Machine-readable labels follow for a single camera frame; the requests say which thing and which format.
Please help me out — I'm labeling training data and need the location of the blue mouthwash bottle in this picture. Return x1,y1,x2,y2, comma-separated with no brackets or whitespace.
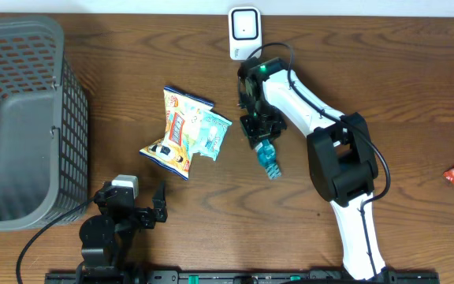
255,139,281,180

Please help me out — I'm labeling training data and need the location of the light blue snack packet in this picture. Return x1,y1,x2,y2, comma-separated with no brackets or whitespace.
192,110,232,161

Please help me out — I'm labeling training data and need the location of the yellow snack chip bag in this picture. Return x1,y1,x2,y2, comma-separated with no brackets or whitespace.
140,86,214,180

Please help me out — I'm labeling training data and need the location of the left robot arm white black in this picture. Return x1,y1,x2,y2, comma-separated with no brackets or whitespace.
75,181,168,284

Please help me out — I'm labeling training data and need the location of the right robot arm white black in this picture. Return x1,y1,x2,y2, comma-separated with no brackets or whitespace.
238,58,385,280

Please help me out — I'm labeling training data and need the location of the white barcode scanner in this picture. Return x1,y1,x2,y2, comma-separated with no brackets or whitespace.
228,6,262,61

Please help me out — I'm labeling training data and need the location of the grey plastic basket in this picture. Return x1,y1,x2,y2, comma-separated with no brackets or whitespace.
0,16,88,232

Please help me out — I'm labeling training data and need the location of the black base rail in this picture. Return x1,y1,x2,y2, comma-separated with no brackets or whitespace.
45,269,441,284

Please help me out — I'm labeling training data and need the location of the black left camera cable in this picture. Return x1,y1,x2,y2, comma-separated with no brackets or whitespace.
15,196,98,284

